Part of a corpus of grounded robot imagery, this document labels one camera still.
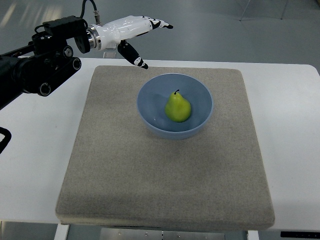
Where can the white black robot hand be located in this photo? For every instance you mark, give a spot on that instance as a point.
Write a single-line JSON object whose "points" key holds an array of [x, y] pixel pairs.
{"points": [[117, 32]]}

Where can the green pear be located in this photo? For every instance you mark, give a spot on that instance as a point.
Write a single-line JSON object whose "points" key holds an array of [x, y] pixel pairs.
{"points": [[177, 108]]}

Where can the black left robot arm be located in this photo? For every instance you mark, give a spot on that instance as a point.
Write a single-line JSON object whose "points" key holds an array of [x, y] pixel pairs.
{"points": [[46, 62]]}

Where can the blue bowl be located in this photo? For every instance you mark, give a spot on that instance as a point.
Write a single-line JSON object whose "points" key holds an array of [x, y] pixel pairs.
{"points": [[154, 94]]}

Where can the grey felt mat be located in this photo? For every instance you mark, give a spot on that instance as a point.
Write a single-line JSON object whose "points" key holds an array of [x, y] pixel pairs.
{"points": [[122, 175]]}

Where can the metal plate under table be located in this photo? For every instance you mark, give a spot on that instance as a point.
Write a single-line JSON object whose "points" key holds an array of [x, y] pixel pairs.
{"points": [[140, 234]]}

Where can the white table leg left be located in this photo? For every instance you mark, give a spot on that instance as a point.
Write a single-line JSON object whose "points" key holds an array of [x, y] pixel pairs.
{"points": [[62, 231]]}

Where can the white table leg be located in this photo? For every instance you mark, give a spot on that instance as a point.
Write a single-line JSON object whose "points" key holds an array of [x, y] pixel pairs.
{"points": [[62, 231], [253, 235]]}

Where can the white table leg right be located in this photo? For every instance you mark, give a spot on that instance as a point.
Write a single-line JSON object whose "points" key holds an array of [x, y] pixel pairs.
{"points": [[253, 235]]}

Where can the black bar bottom right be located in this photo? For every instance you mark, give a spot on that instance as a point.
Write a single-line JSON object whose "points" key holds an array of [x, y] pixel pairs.
{"points": [[300, 234]]}

